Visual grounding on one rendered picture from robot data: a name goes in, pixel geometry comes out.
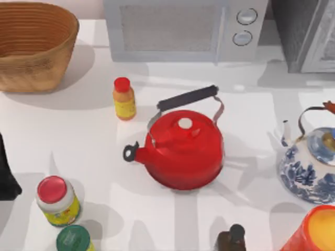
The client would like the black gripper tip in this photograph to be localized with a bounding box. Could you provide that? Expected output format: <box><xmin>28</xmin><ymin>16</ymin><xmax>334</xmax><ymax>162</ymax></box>
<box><xmin>0</xmin><ymin>132</ymin><xmax>23</xmax><ymax>201</ymax></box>

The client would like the round microwave knob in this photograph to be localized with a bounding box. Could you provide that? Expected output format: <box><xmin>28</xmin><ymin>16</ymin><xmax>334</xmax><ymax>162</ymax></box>
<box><xmin>236</xmin><ymin>8</ymin><xmax>259</xmax><ymax>24</ymax></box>
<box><xmin>232</xmin><ymin>30</ymin><xmax>253</xmax><ymax>47</ymax></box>

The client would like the dark brown bottle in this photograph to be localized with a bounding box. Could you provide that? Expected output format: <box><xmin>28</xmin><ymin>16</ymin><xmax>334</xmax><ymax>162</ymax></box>
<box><xmin>214</xmin><ymin>224</ymin><xmax>247</xmax><ymax>251</ymax></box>

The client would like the orange cup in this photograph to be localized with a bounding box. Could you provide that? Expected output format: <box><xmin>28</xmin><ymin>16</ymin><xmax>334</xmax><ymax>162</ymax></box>
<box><xmin>279</xmin><ymin>204</ymin><xmax>335</xmax><ymax>251</ymax></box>

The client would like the white jar with red lid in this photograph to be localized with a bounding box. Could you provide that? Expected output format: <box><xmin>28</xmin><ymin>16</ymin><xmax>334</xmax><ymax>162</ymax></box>
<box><xmin>36</xmin><ymin>175</ymin><xmax>81</xmax><ymax>227</ymax></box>

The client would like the woven brown basket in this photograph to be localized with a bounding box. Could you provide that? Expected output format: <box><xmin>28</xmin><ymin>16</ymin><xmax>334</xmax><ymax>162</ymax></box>
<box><xmin>0</xmin><ymin>2</ymin><xmax>80</xmax><ymax>93</ymax></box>

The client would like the orange bottle with red cap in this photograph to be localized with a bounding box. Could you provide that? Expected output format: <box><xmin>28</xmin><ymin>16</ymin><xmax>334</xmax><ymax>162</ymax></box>
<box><xmin>113</xmin><ymin>77</ymin><xmax>137</xmax><ymax>121</ymax></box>

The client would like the pale microwave oven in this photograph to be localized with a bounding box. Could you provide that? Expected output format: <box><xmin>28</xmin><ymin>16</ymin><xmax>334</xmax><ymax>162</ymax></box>
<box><xmin>102</xmin><ymin>0</ymin><xmax>269</xmax><ymax>66</ymax></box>

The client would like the jar with green lid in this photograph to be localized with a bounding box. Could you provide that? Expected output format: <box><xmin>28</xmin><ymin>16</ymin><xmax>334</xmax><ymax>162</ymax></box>
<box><xmin>56</xmin><ymin>224</ymin><xmax>96</xmax><ymax>251</ymax></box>

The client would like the blue and white teapot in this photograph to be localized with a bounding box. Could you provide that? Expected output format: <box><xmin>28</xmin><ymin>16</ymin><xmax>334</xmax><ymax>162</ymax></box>
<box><xmin>279</xmin><ymin>100</ymin><xmax>335</xmax><ymax>205</ymax></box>

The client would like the red kettle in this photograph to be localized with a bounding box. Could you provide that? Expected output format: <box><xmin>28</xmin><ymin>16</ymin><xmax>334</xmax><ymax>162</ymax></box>
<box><xmin>123</xmin><ymin>84</ymin><xmax>225</xmax><ymax>191</ymax></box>

